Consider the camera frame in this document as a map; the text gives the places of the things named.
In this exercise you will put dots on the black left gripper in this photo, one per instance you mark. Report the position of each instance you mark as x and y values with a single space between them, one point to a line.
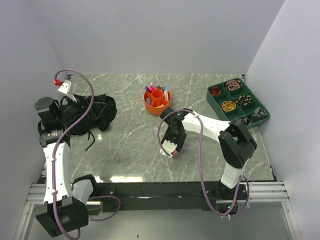
80 102

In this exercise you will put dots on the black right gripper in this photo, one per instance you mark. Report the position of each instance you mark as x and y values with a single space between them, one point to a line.
167 136

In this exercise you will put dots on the pink black highlighter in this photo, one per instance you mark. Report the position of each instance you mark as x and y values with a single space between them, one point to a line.
150 89

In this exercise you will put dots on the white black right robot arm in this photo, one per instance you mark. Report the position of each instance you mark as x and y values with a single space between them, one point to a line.
236 142

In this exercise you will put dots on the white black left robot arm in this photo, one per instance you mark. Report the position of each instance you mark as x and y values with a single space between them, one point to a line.
64 202

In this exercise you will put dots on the black cloth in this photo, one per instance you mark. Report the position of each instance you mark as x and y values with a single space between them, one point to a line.
102 123

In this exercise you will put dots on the orange round desk organizer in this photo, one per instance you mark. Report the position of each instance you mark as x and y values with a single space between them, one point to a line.
158 103

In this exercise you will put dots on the orange black rolled ribbon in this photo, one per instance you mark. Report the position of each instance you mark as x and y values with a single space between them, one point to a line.
215 91

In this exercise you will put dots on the yellow black rolled ribbon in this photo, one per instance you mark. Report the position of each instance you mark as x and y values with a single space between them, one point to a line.
228 106

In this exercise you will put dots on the green compartment tray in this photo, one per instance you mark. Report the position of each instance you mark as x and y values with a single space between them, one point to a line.
233 100

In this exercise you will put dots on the black base bar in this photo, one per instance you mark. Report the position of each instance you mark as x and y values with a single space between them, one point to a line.
135 196

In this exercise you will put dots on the brown black rolled ribbon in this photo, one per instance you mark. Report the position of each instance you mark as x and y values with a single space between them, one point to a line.
246 121

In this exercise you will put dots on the pink black rolled ribbon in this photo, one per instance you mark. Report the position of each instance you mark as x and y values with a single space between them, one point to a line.
233 84

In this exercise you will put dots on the beige black rolled ribbon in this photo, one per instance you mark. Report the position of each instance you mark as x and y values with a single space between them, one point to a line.
244 100

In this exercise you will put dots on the grey black clips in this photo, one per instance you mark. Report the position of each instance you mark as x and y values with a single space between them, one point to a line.
258 114

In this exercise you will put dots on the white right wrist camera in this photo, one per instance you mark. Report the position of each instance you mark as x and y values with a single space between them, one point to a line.
167 147

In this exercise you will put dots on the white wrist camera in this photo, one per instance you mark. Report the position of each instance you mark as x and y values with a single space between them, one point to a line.
66 88
167 147

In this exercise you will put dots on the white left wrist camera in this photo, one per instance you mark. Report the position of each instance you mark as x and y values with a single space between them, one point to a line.
66 88

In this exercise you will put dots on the aluminium rail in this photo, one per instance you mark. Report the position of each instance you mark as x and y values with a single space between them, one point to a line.
259 192

